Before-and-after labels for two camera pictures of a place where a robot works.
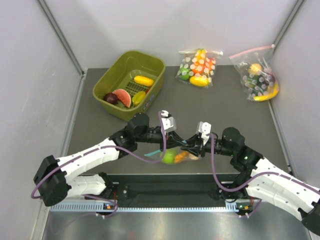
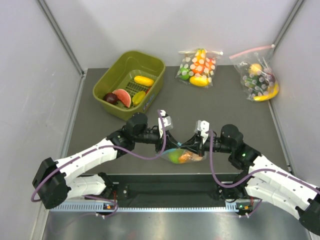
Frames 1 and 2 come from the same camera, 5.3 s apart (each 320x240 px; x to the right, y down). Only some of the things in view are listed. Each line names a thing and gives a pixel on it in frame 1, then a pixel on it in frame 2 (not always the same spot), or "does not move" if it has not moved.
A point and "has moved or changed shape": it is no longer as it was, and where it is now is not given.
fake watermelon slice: [123, 96] does not move
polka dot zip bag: [198, 67] does not move
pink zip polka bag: [259, 81] does not move
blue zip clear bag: [172, 155] has moved or changed shape
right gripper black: [195, 145] does not move
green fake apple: [168, 157] → [174, 155]
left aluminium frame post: [51, 17] does not move
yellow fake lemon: [199, 81] does not move
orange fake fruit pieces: [179, 157] → [186, 157]
